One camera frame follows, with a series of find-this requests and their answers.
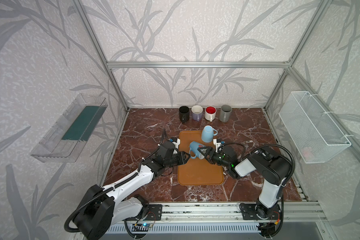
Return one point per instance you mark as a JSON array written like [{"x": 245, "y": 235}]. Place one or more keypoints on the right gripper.
[{"x": 210, "y": 155}]

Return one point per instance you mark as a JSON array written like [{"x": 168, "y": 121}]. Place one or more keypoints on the light blue mug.
[{"x": 208, "y": 134}]

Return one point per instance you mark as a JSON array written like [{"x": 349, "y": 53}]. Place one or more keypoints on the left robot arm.
[{"x": 104, "y": 206}]

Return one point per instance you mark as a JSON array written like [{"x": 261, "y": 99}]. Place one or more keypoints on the aluminium front rail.
[{"x": 229, "y": 212}]

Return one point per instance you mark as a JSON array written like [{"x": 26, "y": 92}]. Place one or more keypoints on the lilac mug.
[{"x": 197, "y": 113}]

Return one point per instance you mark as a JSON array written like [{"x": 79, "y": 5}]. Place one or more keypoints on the white mug red inside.
[{"x": 210, "y": 113}]

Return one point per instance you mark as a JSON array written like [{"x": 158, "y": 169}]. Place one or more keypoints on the white wire mesh basket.
[{"x": 314, "y": 132}]

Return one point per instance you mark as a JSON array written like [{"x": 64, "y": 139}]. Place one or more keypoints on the blue dotted floral mug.
[{"x": 194, "y": 152}]

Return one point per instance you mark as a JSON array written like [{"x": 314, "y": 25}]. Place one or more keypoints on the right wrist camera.
[{"x": 219, "y": 145}]

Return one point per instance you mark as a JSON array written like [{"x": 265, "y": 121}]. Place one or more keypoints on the grey mug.
[{"x": 225, "y": 113}]

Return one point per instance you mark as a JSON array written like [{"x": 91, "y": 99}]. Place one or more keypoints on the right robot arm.
[{"x": 274, "y": 162}]

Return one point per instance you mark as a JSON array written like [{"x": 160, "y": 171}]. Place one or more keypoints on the orange rectangular tray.
[{"x": 196, "y": 171}]

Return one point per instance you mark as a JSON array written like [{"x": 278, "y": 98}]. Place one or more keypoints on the black mug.
[{"x": 184, "y": 114}]

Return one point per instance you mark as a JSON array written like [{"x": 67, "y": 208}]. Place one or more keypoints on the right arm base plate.
[{"x": 260, "y": 212}]

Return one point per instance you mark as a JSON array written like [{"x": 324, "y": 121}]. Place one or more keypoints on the green circuit board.
[{"x": 143, "y": 227}]

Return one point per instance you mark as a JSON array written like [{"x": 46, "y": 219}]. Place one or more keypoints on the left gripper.
[{"x": 176, "y": 158}]

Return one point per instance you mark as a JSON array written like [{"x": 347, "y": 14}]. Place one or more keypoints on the clear plastic wall bin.
[{"x": 67, "y": 138}]

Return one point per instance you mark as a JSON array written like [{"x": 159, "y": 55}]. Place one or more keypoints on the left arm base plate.
[{"x": 152, "y": 212}]

